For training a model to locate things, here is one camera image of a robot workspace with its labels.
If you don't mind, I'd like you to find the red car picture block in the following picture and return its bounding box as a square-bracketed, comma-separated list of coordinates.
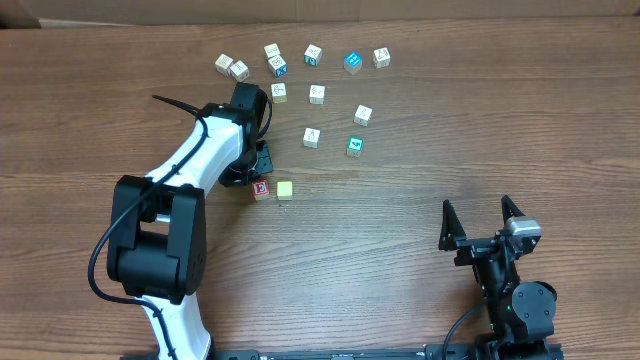
[229, 60, 250, 82]

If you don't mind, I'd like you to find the light blue topped block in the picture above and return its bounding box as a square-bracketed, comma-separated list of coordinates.
[344, 52, 363, 75]

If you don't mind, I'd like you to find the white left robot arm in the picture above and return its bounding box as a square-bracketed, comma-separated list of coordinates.
[87, 83, 273, 359]

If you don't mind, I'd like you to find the plain wooden block behind X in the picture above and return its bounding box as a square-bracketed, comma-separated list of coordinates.
[264, 43, 280, 59]

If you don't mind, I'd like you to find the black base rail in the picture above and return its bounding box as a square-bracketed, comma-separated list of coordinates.
[119, 342, 566, 360]

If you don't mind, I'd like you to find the blue-sided wooden block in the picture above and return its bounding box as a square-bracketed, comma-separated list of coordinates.
[302, 128, 321, 148]

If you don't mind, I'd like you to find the green number 4 block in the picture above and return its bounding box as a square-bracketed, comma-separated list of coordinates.
[346, 136, 364, 157]

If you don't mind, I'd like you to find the plain hourglass picture block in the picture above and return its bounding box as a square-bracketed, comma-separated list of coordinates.
[373, 47, 391, 69]

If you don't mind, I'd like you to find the blue letter X block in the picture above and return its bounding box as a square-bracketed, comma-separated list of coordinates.
[268, 55, 288, 78]

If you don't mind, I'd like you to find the yellow-topped wooden block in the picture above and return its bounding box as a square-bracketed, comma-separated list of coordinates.
[277, 181, 293, 201]

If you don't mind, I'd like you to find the red letter E block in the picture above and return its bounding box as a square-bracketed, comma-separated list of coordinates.
[251, 180, 270, 201]

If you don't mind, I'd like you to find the yellow-sided anchor block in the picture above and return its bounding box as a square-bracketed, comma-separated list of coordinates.
[354, 105, 373, 127]

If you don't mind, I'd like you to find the red-sided wooden block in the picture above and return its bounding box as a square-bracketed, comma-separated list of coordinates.
[215, 54, 234, 76]

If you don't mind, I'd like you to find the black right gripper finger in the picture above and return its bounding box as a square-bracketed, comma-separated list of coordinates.
[501, 195, 524, 223]
[438, 200, 467, 251]

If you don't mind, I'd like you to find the yellow-framed picture block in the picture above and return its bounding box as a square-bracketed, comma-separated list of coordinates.
[271, 83, 287, 103]

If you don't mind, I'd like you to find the green-sided picture block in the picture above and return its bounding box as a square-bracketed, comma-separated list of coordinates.
[304, 44, 322, 67]

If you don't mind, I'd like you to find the green letter E block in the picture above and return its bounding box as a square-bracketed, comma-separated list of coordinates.
[309, 84, 326, 105]

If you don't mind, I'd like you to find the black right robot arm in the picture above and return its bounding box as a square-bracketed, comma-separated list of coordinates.
[438, 195, 563, 359]

